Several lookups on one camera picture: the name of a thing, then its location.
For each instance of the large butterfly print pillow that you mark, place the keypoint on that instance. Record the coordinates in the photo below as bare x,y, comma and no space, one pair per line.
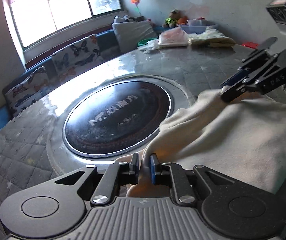
78,55

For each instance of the small butterfly print pillow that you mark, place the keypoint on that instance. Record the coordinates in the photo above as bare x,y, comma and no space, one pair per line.
28,90

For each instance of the round black induction cooktop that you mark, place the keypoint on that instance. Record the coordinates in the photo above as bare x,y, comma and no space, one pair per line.
118,115

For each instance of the blue sofa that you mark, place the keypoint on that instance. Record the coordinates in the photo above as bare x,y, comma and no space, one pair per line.
108,38

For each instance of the red plastic object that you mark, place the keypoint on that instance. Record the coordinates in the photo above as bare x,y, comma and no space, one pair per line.
250,45

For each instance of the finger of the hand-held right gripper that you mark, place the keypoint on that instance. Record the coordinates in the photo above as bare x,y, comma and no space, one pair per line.
230,93
234,78

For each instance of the cream pants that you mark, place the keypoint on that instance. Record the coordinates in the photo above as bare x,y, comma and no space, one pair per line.
245,142

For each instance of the grey pillow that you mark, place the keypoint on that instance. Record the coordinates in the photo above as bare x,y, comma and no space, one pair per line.
133,35

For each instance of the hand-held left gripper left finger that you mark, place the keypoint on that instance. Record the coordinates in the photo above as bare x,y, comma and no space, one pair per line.
134,166

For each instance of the teddy bear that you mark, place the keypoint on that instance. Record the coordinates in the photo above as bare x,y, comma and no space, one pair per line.
171,20

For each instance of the clear plastic storage box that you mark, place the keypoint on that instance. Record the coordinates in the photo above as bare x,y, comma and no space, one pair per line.
198,27

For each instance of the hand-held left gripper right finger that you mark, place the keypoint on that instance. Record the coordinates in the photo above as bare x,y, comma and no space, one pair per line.
154,168

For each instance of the grey white plush toy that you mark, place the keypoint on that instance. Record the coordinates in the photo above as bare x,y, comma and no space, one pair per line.
126,18

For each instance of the window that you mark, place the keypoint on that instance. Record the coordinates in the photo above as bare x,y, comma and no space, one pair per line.
58,7

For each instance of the green bowl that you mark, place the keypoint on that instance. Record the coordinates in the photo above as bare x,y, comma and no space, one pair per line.
145,41

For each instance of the red toy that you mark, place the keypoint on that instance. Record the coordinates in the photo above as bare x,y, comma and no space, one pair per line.
200,19

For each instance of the clear crumpled plastic bag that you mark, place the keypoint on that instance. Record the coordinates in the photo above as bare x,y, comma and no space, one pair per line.
150,46

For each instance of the folded yellow blanket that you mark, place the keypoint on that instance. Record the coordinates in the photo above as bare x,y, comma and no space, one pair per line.
213,38

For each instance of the pink pack in plastic bag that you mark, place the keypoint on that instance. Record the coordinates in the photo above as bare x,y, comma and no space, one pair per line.
173,37

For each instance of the orange toy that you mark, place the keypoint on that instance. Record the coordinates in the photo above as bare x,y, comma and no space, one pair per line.
182,20

